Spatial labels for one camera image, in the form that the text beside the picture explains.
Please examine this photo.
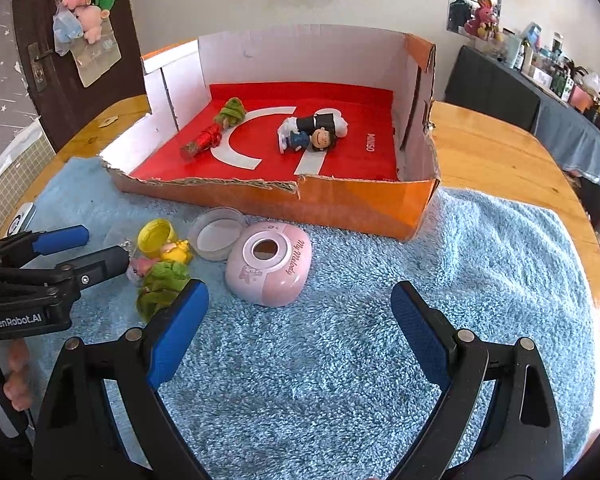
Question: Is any pink round device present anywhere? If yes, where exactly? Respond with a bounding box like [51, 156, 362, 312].
[225, 223, 313, 307]

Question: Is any white bundle with black band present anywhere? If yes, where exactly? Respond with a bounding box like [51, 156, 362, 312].
[278, 109, 348, 138]

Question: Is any black-haired doll figurine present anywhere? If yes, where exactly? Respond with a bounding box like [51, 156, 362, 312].
[279, 127, 338, 153]

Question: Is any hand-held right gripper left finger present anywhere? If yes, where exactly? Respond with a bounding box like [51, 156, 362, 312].
[30, 279, 213, 480]

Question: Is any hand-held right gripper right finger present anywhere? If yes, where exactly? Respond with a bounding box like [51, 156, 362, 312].
[390, 281, 566, 480]

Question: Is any pink rabbit plush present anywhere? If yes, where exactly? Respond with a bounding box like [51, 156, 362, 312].
[464, 0, 501, 41]

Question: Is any clear round lid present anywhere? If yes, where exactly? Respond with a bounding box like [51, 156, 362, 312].
[187, 207, 247, 262]

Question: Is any side table with grey cloth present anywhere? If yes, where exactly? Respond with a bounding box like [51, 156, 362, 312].
[445, 45, 600, 241]

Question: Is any white grid tile panel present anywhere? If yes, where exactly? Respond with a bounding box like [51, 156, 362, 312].
[0, 130, 56, 241]

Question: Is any clear paper pouch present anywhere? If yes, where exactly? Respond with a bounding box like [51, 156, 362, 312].
[72, 35, 122, 88]

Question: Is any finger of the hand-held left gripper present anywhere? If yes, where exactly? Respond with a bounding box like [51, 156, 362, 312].
[0, 226, 90, 271]
[0, 245, 131, 308]

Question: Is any metal door handle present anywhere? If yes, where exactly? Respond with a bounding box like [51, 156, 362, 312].
[27, 42, 56, 93]

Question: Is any small yellow figurine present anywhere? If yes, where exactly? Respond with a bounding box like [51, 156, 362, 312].
[159, 240, 193, 264]

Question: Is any orange cardboard box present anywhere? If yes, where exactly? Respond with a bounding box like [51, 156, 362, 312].
[100, 24, 441, 242]

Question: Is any yellow capsule half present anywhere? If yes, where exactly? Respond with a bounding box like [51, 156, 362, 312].
[138, 218, 177, 256]

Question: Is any person's left hand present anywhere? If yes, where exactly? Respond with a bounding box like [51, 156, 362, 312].
[2, 339, 35, 412]

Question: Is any group of bottles and jars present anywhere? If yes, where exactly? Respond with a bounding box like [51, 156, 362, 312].
[495, 22, 600, 136]

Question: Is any white flat device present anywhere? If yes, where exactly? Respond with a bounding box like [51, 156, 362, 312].
[5, 202, 37, 236]

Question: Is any blue fluffy towel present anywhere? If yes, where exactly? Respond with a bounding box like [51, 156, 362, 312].
[22, 157, 596, 480]

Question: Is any dark brown door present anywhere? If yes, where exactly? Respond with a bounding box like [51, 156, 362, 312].
[12, 0, 148, 156]

